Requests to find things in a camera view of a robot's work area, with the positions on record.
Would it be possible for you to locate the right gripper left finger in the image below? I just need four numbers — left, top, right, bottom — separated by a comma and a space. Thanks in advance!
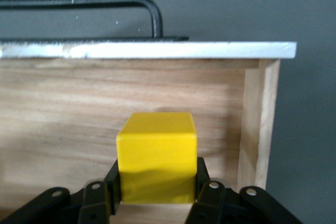
0, 159, 123, 224

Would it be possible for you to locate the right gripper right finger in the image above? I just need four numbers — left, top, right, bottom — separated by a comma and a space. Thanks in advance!
184, 157, 304, 224

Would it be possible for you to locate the yellow cube block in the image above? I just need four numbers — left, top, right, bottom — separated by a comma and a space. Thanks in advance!
115, 112, 198, 205

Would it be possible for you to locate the white-fronted wooden drawer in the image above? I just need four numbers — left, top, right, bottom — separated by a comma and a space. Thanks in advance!
0, 40, 298, 224

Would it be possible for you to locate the black metal drawer handle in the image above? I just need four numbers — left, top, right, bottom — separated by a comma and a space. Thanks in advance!
0, 0, 190, 44

